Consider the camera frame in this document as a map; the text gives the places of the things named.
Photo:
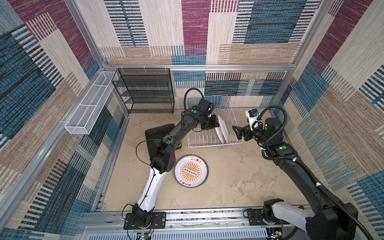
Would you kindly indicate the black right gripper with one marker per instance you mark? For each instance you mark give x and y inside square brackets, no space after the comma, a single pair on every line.
[246,130]

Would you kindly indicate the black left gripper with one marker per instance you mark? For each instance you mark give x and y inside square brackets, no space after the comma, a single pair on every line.
[213,124]

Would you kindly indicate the white round plate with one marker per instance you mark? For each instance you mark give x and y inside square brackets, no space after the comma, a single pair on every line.
[225,130]
[191,171]
[220,129]

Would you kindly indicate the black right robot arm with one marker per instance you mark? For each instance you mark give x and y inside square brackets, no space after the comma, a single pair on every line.
[329,218]

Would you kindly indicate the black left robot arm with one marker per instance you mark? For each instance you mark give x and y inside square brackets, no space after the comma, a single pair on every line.
[163,158]

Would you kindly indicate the black mesh shelf rack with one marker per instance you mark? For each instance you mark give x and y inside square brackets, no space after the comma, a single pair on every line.
[145,90]

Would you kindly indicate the white wire dish rack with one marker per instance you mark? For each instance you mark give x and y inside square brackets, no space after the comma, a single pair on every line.
[198,138]

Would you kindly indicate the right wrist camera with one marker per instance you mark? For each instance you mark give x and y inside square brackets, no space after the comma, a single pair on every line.
[252,115]

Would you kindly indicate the aluminium front rail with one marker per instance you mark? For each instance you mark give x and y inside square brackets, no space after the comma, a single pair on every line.
[204,224]

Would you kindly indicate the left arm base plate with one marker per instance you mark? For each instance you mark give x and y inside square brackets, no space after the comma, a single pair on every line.
[156,220]

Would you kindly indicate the white wire wall basket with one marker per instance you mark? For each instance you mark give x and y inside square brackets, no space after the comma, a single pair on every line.
[88,111]

